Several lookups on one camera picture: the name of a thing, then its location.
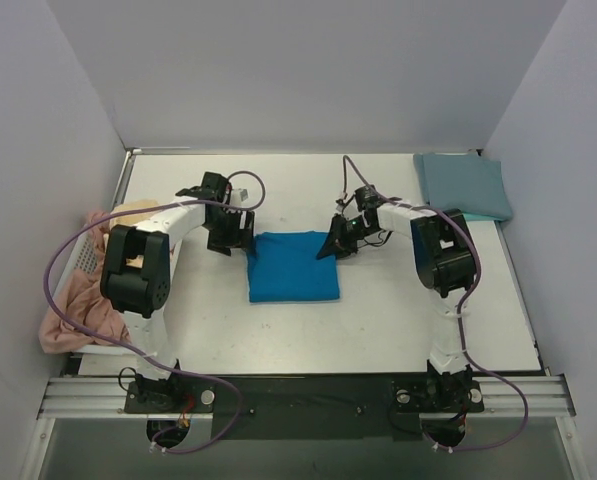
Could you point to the folded grey-blue t shirt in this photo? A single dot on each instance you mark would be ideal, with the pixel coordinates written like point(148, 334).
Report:
point(468, 182)

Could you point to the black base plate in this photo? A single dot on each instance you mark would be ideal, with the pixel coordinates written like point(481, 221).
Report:
point(313, 407)

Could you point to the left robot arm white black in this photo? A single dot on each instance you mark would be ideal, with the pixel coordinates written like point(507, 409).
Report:
point(139, 265)

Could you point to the white perforated plastic basket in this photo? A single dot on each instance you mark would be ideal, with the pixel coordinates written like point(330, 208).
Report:
point(82, 256)

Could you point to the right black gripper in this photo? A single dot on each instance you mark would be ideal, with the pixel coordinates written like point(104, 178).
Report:
point(345, 235)

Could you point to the aluminium rail frame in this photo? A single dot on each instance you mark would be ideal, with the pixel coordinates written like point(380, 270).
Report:
point(102, 398)

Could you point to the folded teal t shirt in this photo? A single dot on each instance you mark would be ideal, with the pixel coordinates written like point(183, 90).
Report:
point(472, 217)

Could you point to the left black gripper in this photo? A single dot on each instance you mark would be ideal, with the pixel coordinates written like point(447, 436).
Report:
point(230, 232)

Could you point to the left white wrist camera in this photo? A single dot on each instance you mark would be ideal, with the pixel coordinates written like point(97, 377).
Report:
point(237, 196)

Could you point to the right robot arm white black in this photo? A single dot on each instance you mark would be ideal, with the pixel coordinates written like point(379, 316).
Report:
point(444, 265)

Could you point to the bright blue t shirt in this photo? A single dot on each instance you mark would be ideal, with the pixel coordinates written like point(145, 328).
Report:
point(285, 269)

